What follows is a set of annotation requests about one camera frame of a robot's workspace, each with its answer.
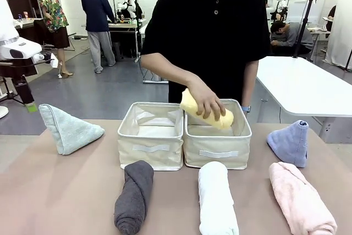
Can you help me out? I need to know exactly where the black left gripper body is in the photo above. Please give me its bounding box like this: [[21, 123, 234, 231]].
[[0, 60, 39, 79]]

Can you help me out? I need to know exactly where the mint green triangular towel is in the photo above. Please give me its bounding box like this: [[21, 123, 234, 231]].
[[38, 103, 106, 155]]

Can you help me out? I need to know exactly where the dark gray towel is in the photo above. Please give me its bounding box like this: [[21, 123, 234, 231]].
[[114, 160, 155, 235]]

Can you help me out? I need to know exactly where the yellow towel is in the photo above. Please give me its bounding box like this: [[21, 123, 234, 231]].
[[179, 88, 235, 131]]

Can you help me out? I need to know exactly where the white towel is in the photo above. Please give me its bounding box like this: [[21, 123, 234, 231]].
[[197, 161, 240, 235]]

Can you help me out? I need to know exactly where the light blue triangular towel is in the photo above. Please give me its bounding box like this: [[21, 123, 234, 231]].
[[266, 120, 310, 168]]

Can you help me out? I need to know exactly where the pink towel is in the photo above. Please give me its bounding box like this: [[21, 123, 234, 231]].
[[268, 161, 338, 235]]

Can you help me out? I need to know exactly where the person's left forearm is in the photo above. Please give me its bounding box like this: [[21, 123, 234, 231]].
[[241, 59, 260, 107]]

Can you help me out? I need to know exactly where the person's right forearm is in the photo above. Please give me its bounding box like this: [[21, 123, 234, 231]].
[[140, 52, 199, 92]]

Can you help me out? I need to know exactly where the person's right hand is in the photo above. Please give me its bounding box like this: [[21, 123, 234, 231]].
[[186, 78, 227, 122]]

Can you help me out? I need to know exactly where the black floor tripod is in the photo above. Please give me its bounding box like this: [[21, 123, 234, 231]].
[[0, 76, 29, 107]]

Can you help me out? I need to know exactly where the cluttered white side table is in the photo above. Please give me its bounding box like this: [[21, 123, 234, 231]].
[[13, 11, 45, 30]]

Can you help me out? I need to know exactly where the woman in floral shirt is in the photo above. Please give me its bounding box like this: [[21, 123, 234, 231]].
[[35, 0, 74, 79]]

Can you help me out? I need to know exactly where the man in navy jacket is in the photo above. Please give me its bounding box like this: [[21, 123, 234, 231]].
[[80, 0, 117, 74]]

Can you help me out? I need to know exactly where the background work desk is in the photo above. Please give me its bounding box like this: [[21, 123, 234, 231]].
[[108, 21, 140, 64]]

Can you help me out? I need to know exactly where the seated person in gray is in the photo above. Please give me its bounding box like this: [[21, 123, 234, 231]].
[[269, 20, 315, 57]]

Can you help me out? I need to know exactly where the large white table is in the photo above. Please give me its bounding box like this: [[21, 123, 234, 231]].
[[255, 56, 352, 118]]

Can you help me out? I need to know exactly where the black tripod pole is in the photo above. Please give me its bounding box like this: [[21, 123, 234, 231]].
[[291, 0, 318, 59]]

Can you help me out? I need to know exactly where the person in black t-shirt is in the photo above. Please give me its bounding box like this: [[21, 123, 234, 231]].
[[323, 5, 337, 39]]

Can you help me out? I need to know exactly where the white curtain panel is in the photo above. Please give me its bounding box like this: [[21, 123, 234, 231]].
[[323, 0, 352, 71]]

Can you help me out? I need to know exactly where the left wrist camera with tag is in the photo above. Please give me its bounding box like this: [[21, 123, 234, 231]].
[[34, 51, 59, 68]]

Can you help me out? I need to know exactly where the beige bin with wavy handle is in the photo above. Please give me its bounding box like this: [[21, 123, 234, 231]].
[[117, 101, 185, 172]]

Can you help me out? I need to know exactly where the beige bin with straight handle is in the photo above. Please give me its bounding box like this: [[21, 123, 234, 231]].
[[182, 99, 253, 171]]

